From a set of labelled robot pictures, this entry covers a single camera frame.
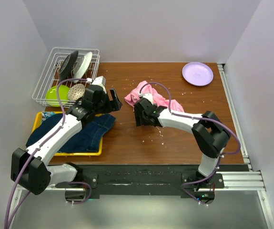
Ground pink t-shirt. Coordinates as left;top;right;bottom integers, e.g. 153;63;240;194
123;80;185;113

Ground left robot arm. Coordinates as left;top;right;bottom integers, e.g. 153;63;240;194
10;84;122;195

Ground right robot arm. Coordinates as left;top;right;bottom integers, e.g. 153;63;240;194
134;97;230;187

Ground patterned ceramic cup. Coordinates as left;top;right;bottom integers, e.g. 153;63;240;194
67;83;85;101

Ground dark blue denim jeans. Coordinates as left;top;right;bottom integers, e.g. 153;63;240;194
26;114;116;153

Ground white plate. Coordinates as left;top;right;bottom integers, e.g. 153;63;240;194
73;52;92;83

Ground green plastic bowl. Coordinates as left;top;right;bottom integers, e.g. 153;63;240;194
45;85;70;107

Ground blue patterned cloth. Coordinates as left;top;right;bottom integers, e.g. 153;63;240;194
41;112;55;123

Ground yellow plastic tray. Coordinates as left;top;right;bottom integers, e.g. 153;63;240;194
32;111;103;157

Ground lilac plastic plate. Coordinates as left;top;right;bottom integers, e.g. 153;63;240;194
182;62;214;86

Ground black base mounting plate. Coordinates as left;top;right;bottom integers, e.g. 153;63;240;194
79;165;224;198

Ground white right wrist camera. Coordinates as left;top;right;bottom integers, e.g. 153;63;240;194
139;93;154;105

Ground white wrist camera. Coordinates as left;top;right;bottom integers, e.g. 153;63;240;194
86;76;106;87
139;93;154;105

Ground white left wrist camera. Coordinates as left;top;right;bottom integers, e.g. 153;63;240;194
86;76;106;87

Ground white wire dish rack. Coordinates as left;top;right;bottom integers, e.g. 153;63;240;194
32;47;100;107

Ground aluminium frame rail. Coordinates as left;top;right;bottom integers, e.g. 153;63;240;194
11;171;274;229

